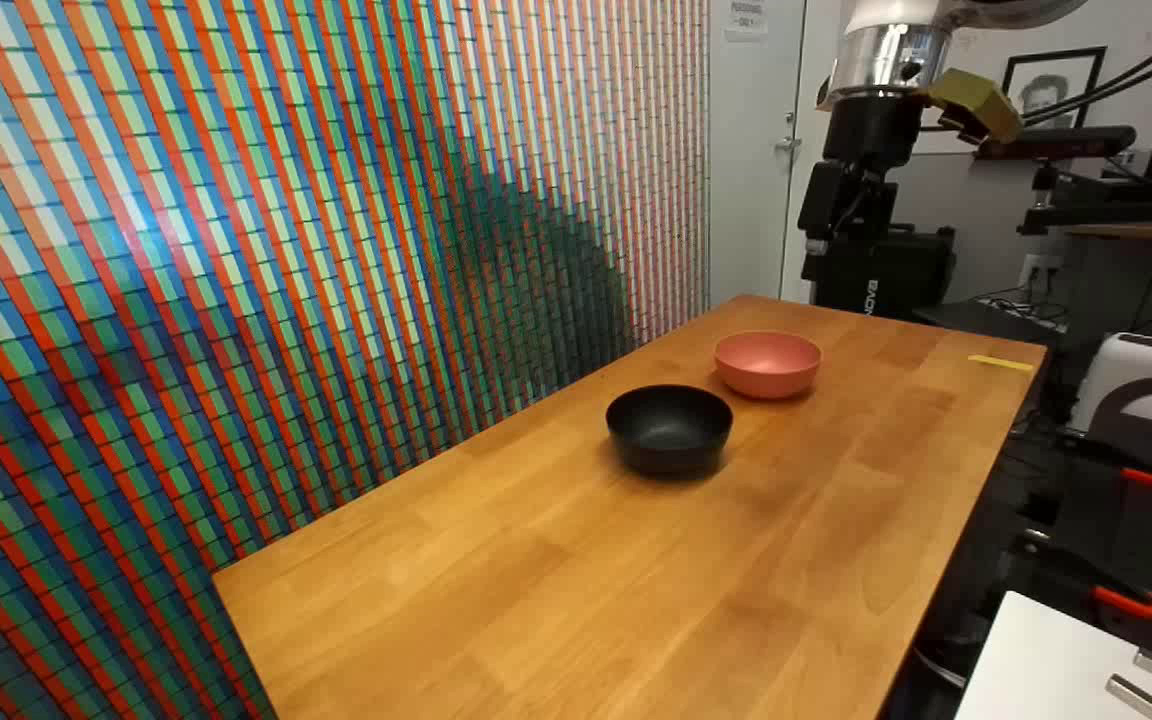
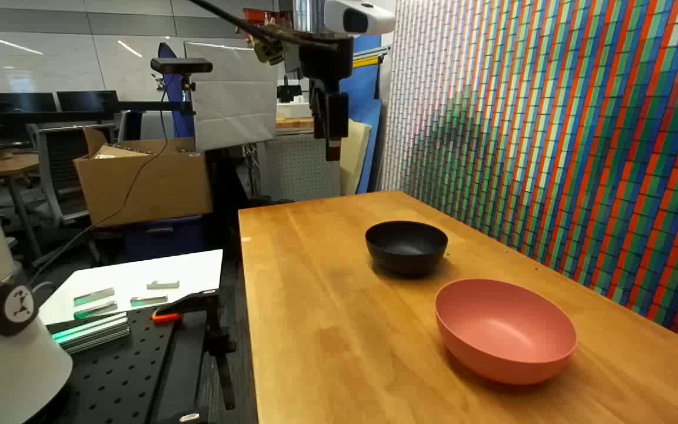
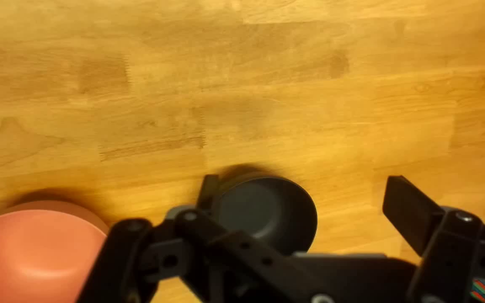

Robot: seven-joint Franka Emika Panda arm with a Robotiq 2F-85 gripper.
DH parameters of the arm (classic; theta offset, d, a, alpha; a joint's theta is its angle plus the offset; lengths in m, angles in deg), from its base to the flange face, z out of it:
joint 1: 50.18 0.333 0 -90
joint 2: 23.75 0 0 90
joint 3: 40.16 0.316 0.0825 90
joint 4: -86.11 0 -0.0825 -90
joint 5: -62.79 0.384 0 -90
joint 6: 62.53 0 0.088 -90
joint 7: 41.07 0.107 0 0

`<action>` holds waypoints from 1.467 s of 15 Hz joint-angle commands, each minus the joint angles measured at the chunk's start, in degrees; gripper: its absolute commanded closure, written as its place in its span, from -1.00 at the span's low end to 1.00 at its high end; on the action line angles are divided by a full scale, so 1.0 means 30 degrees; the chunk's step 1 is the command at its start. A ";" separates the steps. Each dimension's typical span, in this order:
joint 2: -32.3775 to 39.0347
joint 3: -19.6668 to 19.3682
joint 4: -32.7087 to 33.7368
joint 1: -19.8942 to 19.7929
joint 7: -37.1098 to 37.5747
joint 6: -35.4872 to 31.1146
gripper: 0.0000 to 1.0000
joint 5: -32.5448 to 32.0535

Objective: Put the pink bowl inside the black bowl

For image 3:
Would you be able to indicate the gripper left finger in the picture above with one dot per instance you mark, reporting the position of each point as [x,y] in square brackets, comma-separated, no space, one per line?
[225,248]

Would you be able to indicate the pink bowl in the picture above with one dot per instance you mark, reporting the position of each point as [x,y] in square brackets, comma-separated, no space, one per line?
[32,252]

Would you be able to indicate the black bowl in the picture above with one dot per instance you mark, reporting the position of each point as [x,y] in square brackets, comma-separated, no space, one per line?
[267,210]

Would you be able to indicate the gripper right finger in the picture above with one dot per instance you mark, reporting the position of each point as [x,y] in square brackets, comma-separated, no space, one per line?
[449,244]

